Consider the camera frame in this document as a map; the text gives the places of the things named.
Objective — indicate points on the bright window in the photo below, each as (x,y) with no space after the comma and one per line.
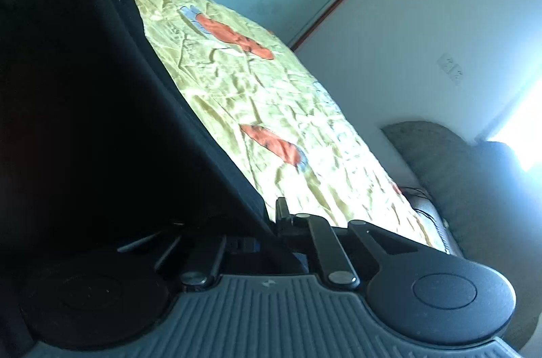
(521,128)

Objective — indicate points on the black pants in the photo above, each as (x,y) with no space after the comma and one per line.
(97,144)

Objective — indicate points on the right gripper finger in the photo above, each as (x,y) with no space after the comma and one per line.
(288,225)

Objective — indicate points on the yellow floral bed sheet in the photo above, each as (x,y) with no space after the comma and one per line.
(274,120)

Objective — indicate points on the grey upholstered headboard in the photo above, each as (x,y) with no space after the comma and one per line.
(492,207)

